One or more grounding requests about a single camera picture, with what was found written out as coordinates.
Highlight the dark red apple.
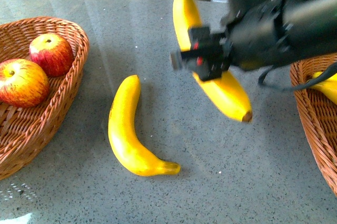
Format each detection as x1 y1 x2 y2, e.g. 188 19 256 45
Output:
29 33 74 77

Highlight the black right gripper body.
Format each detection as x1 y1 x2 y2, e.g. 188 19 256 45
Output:
221 0 292 71

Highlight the curved yellow banana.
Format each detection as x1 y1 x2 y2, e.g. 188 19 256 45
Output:
108 75 181 177

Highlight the black right camera cable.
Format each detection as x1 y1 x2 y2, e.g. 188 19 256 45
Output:
257 62 337 93

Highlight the yellow banana in basket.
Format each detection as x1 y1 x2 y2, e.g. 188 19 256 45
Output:
310 79 337 104
312 72 337 81

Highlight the brown wicker basket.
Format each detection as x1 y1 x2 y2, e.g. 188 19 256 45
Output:
290 53 336 194
1 16 90 179

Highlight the left brown wicker basket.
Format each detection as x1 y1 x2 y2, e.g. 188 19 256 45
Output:
1 16 90 179

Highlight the long straight yellow banana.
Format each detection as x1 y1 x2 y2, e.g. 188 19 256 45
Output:
173 0 253 123

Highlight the right brown wicker basket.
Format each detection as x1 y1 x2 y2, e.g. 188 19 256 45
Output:
290 53 336 194

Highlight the rear yellow banana in basket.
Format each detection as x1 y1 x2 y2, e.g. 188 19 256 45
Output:
312 72 337 81

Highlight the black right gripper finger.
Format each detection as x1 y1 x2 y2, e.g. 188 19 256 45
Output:
188 26 232 50
170 43 230 82

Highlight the yellowish red apple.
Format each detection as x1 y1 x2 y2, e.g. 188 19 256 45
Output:
1 58 50 108

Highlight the front yellow banana in basket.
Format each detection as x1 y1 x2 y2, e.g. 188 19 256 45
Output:
310 79 337 104

